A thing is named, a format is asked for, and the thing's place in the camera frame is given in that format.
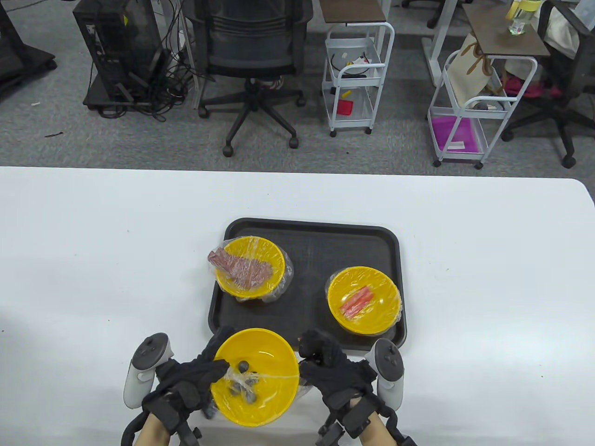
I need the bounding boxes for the person's left hand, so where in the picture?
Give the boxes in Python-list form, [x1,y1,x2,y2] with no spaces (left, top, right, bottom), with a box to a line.
[142,325,235,435]

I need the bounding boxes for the person's right hand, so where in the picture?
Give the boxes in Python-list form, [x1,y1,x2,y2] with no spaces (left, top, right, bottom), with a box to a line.
[297,328,379,416]

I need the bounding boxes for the yellow plastic bowl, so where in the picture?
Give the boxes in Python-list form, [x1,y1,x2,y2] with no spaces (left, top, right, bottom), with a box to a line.
[327,266,403,336]
[215,236,286,298]
[210,328,301,427]

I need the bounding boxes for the yellow bowl with red sticks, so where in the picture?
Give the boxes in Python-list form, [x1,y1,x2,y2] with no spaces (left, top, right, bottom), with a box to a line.
[324,266,404,336]

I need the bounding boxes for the yellow bowl with meat slab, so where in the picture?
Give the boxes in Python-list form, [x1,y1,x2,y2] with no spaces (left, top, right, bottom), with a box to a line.
[207,235,295,304]

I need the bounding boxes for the person's left forearm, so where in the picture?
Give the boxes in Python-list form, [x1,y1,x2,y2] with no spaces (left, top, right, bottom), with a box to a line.
[135,413,175,446]

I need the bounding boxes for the person's right forearm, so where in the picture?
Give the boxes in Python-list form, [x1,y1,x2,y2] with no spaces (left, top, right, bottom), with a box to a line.
[351,409,396,446]

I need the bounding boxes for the grey white handheld controller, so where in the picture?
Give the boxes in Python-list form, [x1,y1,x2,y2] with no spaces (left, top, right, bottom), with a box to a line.
[367,338,405,412]
[123,333,175,409]

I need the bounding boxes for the group of dark grey balls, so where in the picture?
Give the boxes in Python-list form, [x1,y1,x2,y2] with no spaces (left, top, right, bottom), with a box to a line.
[228,360,261,403]

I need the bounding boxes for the red white crab stick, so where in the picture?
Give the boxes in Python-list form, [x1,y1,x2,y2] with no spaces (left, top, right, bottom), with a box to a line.
[342,287,372,309]
[344,294,375,319]

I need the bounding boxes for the black plastic tray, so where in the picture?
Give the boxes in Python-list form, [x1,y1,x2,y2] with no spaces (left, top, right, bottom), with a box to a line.
[208,217,408,357]

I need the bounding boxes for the brown red steak piece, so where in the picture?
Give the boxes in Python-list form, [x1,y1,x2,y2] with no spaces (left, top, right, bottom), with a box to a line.
[208,249,274,289]

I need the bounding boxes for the purple tray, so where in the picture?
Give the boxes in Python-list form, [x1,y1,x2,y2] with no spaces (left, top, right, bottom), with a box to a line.
[429,116,486,154]

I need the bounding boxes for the black platform base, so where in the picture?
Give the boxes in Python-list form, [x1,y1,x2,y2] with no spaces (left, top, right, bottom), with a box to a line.
[84,74,156,112]

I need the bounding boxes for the white utility cart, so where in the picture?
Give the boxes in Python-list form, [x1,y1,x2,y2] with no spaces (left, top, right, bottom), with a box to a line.
[427,49,538,169]
[322,21,396,138]

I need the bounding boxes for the beige tote bag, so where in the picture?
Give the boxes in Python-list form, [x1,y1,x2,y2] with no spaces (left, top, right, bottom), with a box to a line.
[445,33,506,106]

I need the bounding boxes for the white desk leg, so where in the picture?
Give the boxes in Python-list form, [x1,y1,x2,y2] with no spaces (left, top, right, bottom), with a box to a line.
[422,0,462,87]

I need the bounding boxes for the black mesh office chair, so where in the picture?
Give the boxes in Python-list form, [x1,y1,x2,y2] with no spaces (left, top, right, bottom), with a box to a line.
[501,0,595,169]
[181,0,314,157]

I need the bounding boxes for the black computer tower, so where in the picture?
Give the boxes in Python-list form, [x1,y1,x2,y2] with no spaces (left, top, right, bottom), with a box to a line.
[73,0,164,100]

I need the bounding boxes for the brown side table top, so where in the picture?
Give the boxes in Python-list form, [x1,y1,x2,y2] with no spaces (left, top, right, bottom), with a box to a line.
[463,2,551,59]
[318,0,387,24]

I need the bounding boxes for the black stand base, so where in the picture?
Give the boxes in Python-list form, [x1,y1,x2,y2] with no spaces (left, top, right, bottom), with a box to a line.
[0,0,57,100]

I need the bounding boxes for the black chair base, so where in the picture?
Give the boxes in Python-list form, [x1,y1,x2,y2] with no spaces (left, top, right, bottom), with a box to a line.
[402,0,447,28]

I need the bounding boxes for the clear bottle with yellow lid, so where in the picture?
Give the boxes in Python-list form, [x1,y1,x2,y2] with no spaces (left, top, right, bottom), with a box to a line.
[506,0,542,36]

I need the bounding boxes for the tangle of black cables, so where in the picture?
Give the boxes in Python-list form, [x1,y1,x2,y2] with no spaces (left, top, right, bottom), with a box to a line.
[149,0,217,121]

